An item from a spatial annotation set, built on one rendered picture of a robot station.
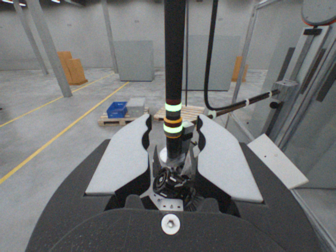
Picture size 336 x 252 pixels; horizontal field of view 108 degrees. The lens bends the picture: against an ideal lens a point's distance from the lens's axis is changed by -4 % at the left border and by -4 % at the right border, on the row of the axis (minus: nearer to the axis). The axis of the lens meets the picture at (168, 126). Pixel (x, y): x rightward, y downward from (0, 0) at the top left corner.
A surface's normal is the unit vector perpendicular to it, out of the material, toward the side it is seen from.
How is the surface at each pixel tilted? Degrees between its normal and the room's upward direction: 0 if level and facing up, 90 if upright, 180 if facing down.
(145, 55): 90
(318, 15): 90
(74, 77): 90
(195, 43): 90
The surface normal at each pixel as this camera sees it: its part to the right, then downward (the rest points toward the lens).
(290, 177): -0.77, -0.56
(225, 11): -0.07, 0.53
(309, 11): -0.85, 0.28
